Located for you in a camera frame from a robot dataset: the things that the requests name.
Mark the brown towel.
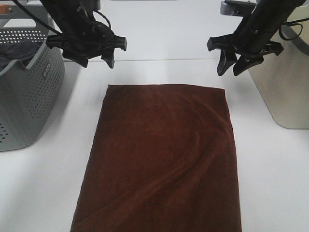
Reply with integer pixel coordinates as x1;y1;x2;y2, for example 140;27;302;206
70;84;241;232

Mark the grey perforated laundry basket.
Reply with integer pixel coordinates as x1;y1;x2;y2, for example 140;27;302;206
0;2;65;151

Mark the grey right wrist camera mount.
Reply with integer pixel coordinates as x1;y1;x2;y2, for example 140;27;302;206
220;0;257;17

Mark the dark grey towel in basket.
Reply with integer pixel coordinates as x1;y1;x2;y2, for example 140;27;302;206
0;39;42;71

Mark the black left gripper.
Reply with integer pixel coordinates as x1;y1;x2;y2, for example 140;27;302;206
46;14;127;69

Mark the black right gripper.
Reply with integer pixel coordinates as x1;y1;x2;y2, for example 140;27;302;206
207;18;283;76

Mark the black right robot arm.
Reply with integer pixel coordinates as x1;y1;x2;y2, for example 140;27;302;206
207;0;306;76

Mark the beige plastic basket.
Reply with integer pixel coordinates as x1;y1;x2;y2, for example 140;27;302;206
248;23;309;130

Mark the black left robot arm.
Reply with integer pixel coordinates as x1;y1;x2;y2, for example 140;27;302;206
41;0;127;69

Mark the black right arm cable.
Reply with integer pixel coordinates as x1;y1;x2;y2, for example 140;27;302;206
279;21;304;42

